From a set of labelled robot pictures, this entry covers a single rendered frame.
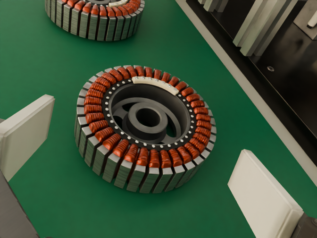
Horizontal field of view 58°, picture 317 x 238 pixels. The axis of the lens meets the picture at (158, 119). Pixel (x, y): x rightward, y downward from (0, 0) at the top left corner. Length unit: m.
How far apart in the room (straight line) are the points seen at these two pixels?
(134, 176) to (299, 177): 0.17
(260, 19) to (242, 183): 0.22
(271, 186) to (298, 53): 0.31
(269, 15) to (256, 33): 0.02
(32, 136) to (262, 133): 0.23
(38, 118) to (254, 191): 0.13
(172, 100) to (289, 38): 0.28
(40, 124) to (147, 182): 0.08
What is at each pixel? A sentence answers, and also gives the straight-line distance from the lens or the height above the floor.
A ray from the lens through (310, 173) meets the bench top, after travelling 0.32.
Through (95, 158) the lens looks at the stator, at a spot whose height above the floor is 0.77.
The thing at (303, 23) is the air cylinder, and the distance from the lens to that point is 0.53.
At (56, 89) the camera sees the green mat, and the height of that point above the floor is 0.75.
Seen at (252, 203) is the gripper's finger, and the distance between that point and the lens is 0.18.
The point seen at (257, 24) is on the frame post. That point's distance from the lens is 0.36.
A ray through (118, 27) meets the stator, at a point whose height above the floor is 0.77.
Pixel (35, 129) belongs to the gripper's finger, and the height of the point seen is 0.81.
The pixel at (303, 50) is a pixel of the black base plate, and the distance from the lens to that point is 0.47.
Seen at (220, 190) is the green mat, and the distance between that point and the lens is 0.25.
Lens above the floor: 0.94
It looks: 45 degrees down
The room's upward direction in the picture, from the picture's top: 23 degrees clockwise
